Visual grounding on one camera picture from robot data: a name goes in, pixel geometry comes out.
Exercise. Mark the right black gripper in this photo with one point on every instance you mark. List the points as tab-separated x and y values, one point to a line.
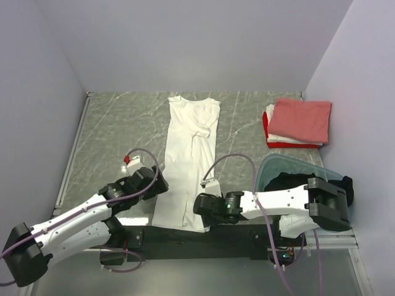
207	221

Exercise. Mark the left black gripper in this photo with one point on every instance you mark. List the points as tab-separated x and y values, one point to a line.
160	185

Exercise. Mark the white printed t-shirt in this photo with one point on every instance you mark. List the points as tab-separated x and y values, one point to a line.
189	154

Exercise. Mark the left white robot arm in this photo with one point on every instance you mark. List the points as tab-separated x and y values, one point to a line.
30	251

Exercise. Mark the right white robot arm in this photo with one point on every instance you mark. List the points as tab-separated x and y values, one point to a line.
314	204

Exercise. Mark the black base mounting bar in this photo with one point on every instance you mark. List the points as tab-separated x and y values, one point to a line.
222	241

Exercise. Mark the teal plastic basket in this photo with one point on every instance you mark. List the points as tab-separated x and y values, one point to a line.
273	165

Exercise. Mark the black t-shirt in basket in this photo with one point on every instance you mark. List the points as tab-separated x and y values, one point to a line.
287	181

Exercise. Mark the folded red t-shirt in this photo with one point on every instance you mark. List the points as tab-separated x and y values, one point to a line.
273	145

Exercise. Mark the folded pink t-shirt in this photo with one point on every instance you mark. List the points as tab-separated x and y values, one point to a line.
303	121

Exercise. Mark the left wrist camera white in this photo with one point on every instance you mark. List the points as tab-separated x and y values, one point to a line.
132	164

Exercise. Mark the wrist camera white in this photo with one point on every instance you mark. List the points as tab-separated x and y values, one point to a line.
211	186
132	164

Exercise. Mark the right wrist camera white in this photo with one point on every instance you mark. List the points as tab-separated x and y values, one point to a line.
211	186

